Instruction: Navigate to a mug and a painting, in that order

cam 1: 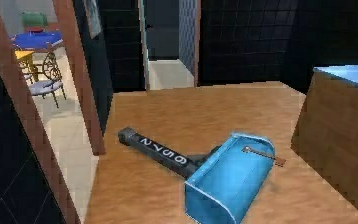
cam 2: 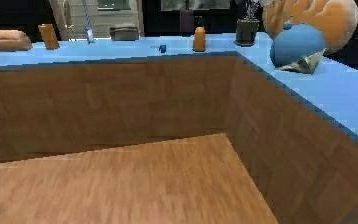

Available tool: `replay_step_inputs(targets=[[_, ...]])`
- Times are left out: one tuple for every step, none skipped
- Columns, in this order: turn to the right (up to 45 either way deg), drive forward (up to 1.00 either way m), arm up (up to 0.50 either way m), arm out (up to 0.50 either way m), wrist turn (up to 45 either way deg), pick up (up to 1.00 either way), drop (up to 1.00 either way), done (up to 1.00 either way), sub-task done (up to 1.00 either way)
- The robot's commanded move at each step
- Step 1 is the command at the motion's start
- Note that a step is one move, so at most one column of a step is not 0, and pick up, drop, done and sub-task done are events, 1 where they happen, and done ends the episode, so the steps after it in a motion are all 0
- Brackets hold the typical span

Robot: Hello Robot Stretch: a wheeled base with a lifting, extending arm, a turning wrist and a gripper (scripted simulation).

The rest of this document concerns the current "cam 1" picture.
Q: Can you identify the blue round table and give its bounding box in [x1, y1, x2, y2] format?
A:
[9, 30, 64, 52]

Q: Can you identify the dark room door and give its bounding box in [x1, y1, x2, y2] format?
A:
[144, 0, 181, 61]

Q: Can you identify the brown cabinet with blue top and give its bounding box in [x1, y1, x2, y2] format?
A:
[290, 63, 358, 221]

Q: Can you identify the green chair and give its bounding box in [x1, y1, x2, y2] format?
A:
[21, 11, 49, 33]

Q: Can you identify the yellow chair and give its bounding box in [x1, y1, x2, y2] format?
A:
[14, 49, 40, 83]

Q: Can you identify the blue mailbox on black post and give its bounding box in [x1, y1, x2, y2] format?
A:
[117, 126, 287, 224]

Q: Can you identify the ornate metal chair grey seat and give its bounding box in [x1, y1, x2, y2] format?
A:
[27, 51, 67, 109]

